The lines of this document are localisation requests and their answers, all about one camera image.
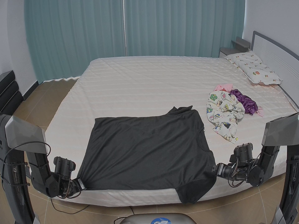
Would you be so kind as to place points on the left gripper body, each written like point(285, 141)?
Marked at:
point(74, 187)

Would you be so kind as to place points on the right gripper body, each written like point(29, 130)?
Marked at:
point(225, 171)

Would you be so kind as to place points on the black T-shirt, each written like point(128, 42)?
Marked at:
point(144, 153)

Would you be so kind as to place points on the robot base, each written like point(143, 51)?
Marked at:
point(158, 219)

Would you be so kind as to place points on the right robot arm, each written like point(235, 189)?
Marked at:
point(268, 157)

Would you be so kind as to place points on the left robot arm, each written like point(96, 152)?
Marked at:
point(37, 169)

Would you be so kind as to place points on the bed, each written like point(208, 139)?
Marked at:
point(151, 85)

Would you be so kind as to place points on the white printed pyjama garment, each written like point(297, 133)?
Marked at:
point(224, 115)

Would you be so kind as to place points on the purple garment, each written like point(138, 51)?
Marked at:
point(247, 103)

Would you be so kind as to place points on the pink garment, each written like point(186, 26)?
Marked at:
point(224, 87)

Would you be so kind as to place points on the white printed pillow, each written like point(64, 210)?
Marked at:
point(254, 68)

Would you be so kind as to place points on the black chest of drawers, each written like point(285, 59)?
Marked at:
point(9, 92)

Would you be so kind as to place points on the grey bedside table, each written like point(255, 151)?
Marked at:
point(233, 49)

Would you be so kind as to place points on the blue-green curtain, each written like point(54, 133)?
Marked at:
point(182, 20)
point(74, 31)

